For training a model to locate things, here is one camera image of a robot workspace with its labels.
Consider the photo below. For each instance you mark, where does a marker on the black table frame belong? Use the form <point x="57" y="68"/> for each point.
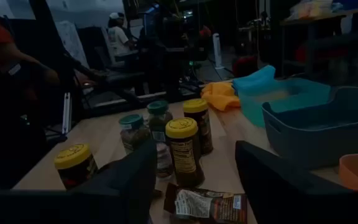
<point x="113" y="109"/>

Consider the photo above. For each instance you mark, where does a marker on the white frame bracket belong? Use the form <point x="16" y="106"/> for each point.
<point x="66" y="112"/>

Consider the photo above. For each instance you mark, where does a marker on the brown spice packet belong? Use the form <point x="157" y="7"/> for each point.
<point x="204" y="205"/>

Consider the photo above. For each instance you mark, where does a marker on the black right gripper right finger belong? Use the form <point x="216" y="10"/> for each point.
<point x="284" y="193"/>

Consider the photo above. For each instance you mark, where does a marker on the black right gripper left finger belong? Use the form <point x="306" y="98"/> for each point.
<point x="129" y="180"/>

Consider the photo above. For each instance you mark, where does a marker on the small clear glass jar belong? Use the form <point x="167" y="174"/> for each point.
<point x="164" y="161"/>

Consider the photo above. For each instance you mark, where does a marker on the teal plastic bin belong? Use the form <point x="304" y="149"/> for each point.
<point x="259" y="105"/>

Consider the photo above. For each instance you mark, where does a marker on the blue-grey plastic bin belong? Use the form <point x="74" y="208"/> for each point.
<point x="322" y="140"/>

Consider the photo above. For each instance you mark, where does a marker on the yellow-lid spice jar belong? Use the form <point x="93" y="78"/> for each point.
<point x="71" y="155"/>
<point x="183" y="146"/>
<point x="199" y="115"/>

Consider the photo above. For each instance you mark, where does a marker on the yellow cloth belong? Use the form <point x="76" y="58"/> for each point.
<point x="219" y="95"/>

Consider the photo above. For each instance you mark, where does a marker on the blue cloth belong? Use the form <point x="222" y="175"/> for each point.
<point x="255" y="81"/>

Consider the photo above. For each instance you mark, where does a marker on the green-lid spice jar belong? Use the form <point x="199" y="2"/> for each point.
<point x="158" y="112"/>
<point x="132" y="127"/>

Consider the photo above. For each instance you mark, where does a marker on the white tower appliance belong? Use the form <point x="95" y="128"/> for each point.
<point x="217" y="51"/>

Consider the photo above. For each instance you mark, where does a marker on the wooden shelf rack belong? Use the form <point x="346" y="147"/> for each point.
<point x="306" y="19"/>

